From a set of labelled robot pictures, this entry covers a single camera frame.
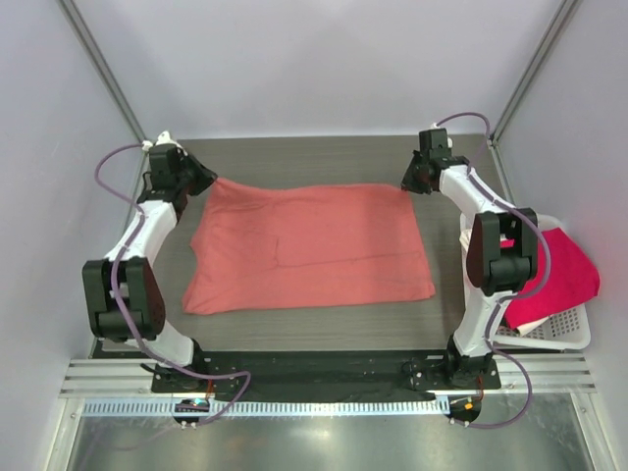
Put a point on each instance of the cream printed t-shirt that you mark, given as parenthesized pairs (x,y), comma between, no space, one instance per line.
(530,329)

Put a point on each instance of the salmon pink t-shirt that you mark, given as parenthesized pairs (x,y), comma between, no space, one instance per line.
(314,246)

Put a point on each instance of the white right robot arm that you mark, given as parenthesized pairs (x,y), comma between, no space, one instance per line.
(501,258)

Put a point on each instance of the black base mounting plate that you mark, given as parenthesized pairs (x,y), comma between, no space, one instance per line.
(341,376)

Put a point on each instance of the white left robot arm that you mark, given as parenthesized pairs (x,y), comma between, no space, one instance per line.
(124,303)

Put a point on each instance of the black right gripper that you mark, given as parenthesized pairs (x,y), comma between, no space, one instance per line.
(408,183)

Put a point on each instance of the magenta t-shirt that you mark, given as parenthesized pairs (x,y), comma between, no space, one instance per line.
(573,280)

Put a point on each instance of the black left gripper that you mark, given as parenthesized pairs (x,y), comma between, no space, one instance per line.
(205,177)

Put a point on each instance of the white perforated plastic basket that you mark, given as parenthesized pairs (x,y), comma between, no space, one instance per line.
(564,330)

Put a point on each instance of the white slotted cable duct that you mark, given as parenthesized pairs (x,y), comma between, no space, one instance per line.
(197,408)

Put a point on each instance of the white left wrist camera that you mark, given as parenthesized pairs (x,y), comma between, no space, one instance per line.
(162,139)

